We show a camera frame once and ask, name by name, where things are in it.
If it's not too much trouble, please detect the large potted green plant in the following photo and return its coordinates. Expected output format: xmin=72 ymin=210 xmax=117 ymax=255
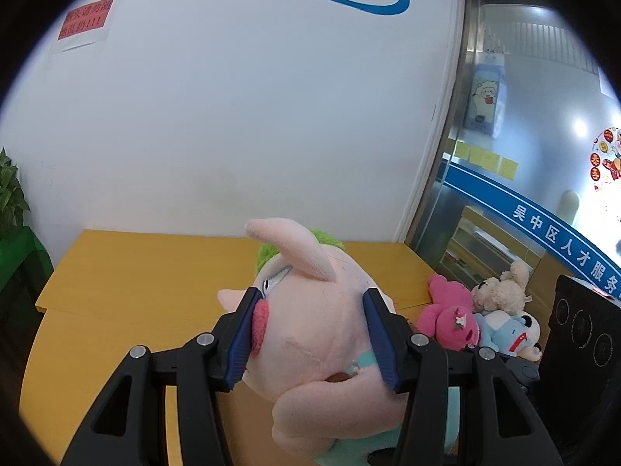
xmin=0 ymin=147 xmax=31 ymax=241

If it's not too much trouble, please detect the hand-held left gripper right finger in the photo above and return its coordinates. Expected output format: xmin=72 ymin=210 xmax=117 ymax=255
xmin=363 ymin=287 xmax=564 ymax=466

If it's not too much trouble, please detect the cream plush bear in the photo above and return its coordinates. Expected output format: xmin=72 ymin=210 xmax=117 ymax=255
xmin=472 ymin=261 xmax=532 ymax=314

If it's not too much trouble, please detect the wooden desktop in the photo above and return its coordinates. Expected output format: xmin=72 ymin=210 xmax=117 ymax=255
xmin=18 ymin=229 xmax=467 ymax=466

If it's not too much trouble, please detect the blue and white plush dog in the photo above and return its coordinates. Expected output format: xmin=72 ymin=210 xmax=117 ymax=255
xmin=473 ymin=310 xmax=543 ymax=362

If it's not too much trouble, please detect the wooden shelf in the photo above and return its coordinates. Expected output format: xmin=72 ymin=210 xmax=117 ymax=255
xmin=444 ymin=206 xmax=546 ymax=287

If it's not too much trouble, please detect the pink plush bear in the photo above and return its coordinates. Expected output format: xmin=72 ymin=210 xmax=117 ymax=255
xmin=427 ymin=274 xmax=482 ymax=351

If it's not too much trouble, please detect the milk carton cartoon poster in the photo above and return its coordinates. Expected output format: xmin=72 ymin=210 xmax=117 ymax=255
xmin=463 ymin=56 xmax=510 ymax=137

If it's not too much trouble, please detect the pink plush pig toy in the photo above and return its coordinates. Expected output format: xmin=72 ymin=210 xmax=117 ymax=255
xmin=217 ymin=217 xmax=461 ymax=466

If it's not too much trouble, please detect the metal door frame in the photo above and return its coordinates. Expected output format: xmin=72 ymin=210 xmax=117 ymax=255
xmin=398 ymin=0 xmax=481 ymax=253

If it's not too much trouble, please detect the blue glass banner strip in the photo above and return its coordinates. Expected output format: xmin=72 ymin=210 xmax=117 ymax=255
xmin=444 ymin=160 xmax=621 ymax=302

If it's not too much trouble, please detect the green cloth covered table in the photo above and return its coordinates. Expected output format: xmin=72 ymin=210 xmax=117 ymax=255
xmin=0 ymin=228 xmax=55 ymax=321

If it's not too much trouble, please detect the red wall notice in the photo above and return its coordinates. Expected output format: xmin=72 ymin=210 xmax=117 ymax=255
xmin=52 ymin=0 xmax=111 ymax=54

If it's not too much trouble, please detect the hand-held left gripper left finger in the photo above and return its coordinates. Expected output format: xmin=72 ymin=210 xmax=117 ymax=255
xmin=63 ymin=287 xmax=265 ymax=466

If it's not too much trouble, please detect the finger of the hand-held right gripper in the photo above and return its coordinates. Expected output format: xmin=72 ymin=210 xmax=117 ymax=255
xmin=500 ymin=356 xmax=541 ymax=394

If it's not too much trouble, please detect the red window decoration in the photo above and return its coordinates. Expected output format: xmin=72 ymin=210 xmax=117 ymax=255
xmin=589 ymin=126 xmax=621 ymax=195

